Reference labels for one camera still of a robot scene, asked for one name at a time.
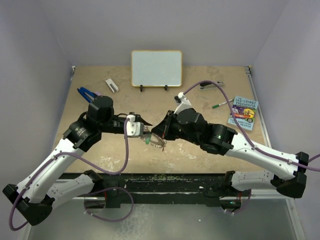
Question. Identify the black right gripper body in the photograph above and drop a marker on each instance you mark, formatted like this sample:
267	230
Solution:
174	131

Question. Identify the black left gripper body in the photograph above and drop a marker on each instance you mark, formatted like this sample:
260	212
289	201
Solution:
112	125

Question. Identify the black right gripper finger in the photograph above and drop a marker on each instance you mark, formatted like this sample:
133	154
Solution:
164	122
160	132

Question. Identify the large metal key ring disc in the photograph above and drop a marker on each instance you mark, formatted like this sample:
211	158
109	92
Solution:
156	141

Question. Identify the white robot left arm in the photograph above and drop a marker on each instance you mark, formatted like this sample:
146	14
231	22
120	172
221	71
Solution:
36	196

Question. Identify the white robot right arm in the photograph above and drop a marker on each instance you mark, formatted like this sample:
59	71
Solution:
284	172

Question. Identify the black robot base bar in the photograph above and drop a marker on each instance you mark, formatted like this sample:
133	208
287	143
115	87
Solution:
209	189

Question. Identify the pink eraser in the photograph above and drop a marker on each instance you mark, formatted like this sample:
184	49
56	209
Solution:
98	94

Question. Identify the blue stapler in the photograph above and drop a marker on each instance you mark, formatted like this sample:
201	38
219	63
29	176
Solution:
88	95

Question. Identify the white staple remover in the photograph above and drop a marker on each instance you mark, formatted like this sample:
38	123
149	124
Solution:
112	86

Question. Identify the black grey stapler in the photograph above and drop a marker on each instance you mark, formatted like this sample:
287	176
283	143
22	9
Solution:
209	85

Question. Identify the green capped marker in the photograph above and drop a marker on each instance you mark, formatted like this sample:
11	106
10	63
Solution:
223	103

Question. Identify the small whiteboard on stand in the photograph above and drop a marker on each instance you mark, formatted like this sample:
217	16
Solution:
156	68

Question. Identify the blue treehouse book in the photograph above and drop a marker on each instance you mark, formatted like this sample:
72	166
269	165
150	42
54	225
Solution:
245	111

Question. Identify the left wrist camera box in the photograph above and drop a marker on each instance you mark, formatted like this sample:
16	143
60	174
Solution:
133	129

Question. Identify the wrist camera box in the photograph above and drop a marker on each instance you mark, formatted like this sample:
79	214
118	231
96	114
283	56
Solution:
133	129
182	103

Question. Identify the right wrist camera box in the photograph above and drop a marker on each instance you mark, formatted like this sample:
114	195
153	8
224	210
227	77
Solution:
182	103

